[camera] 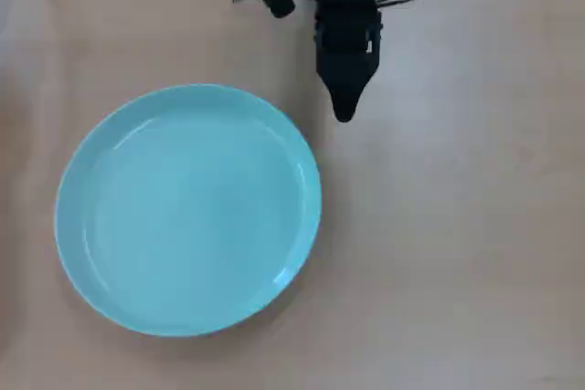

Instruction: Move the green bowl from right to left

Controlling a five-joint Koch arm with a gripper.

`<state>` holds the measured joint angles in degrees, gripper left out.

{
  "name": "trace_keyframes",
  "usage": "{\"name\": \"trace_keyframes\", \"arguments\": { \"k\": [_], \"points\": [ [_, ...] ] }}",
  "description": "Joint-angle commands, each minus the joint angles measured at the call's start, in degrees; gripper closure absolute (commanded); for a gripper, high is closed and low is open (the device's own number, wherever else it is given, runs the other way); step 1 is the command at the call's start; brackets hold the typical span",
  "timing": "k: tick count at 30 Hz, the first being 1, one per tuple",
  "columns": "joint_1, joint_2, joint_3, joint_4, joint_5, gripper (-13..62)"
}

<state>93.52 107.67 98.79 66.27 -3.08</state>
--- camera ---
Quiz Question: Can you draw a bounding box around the green round shallow bowl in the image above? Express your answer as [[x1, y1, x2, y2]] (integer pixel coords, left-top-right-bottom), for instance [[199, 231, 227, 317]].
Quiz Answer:
[[54, 83, 323, 338]]

